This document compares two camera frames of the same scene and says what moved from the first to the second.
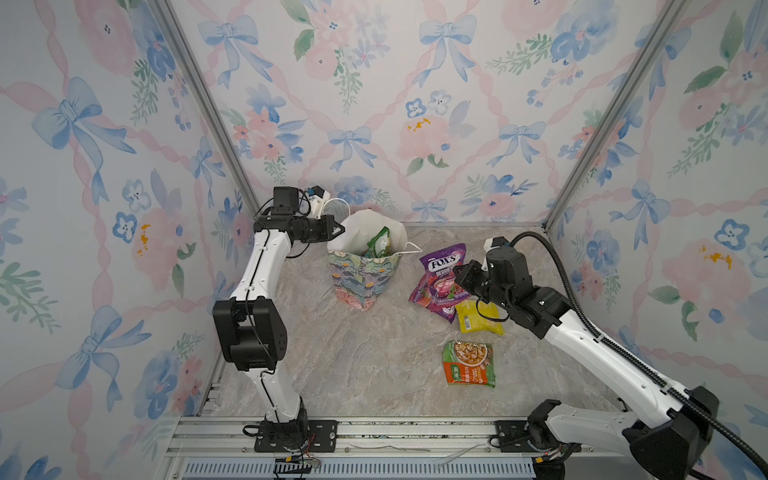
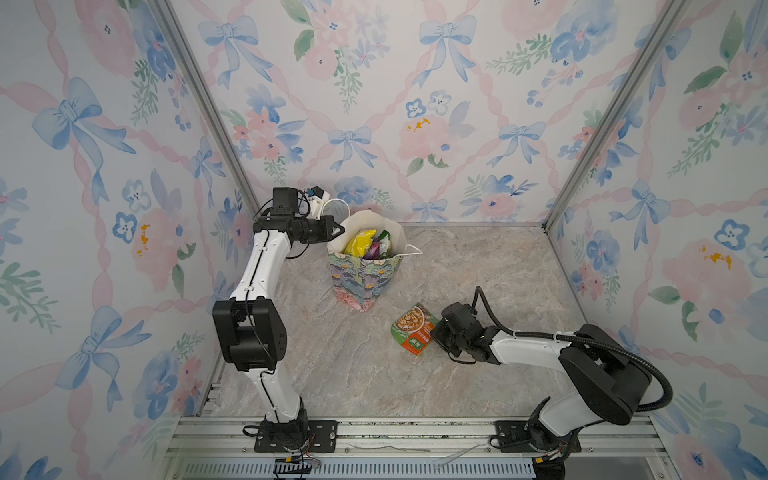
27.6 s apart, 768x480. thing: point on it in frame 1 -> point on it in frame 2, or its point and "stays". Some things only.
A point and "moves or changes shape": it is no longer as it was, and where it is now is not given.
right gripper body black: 500,297 -> 444,338
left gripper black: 326,223 stays
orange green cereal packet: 466,363 -> 413,329
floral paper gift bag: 359,280 stays
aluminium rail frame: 375,448 stays
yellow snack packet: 471,321 moves or changes shape
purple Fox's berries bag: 439,289 -> 374,250
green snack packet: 379,245 stays
